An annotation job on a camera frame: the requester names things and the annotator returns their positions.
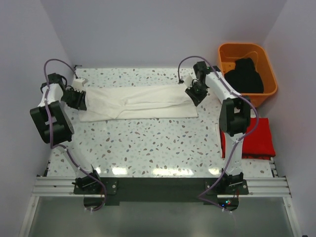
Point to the aluminium extrusion rail frame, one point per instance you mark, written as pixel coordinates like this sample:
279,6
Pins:
272,186

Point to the folded red t shirt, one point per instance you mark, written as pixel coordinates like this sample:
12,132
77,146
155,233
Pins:
259,144

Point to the black garment in bin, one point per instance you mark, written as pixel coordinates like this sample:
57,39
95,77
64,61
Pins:
244,78

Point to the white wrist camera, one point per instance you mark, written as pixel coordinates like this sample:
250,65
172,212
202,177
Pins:
78,83
188,81

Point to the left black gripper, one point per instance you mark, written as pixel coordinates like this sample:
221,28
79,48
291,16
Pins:
80,103

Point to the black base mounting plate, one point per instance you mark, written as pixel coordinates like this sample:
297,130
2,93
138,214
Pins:
114,191

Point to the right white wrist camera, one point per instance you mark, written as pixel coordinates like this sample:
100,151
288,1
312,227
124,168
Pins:
188,81

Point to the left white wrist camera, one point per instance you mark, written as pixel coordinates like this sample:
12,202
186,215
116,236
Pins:
78,83

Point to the white t shirt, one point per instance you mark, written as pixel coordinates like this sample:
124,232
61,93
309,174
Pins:
143,102

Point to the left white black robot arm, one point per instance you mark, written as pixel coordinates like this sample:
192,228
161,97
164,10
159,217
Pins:
56,129

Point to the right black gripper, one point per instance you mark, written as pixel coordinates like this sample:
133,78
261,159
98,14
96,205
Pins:
196,99

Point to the orange plastic bin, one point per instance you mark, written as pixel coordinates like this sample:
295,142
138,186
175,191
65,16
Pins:
228,53

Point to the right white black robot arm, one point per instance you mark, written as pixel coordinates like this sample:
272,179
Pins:
234,119

